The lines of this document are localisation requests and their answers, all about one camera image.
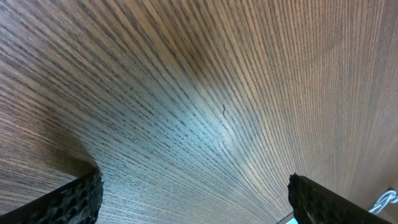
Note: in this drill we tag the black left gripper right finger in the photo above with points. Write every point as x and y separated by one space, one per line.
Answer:
314 204

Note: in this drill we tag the blue smartphone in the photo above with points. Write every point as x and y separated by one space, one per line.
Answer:
292 221

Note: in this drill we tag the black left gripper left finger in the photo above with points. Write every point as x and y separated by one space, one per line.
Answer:
76 202

